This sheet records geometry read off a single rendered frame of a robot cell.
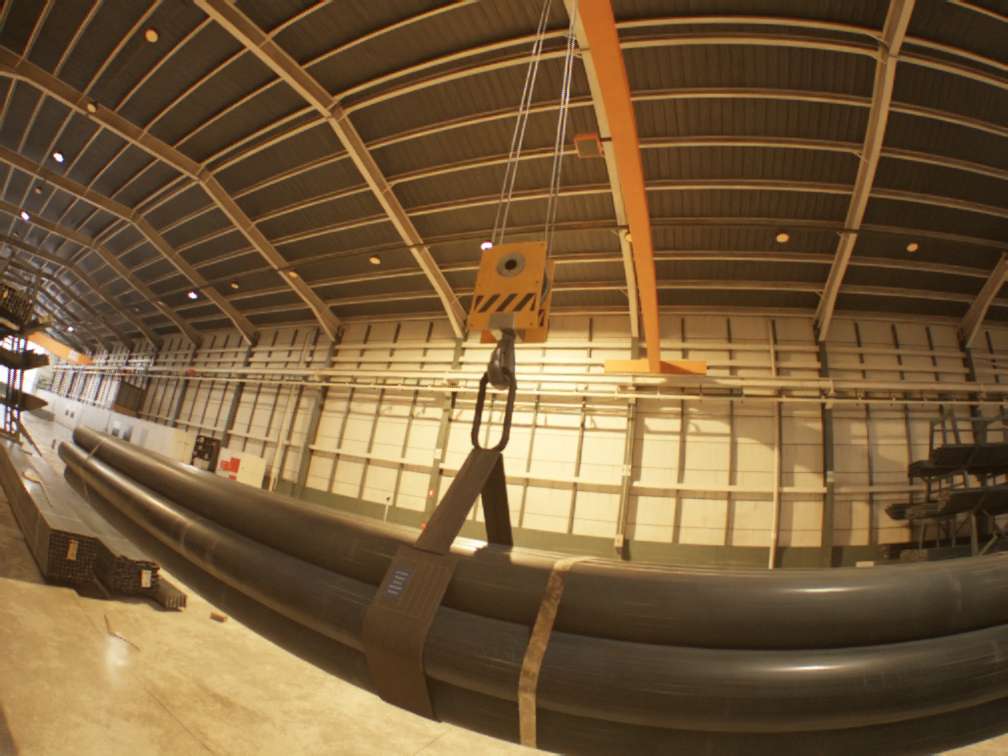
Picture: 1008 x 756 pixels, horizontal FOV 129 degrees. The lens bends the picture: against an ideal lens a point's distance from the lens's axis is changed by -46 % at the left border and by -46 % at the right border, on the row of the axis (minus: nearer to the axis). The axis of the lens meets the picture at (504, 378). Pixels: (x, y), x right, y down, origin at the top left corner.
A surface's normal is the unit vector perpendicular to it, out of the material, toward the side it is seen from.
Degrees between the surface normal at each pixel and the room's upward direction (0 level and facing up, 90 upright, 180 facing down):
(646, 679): 64
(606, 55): 180
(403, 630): 69
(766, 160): 171
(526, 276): 90
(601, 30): 180
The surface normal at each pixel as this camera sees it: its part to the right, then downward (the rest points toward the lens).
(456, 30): -0.09, 0.98
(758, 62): -0.20, 0.87
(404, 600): -0.23, -0.77
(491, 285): -0.33, -0.35
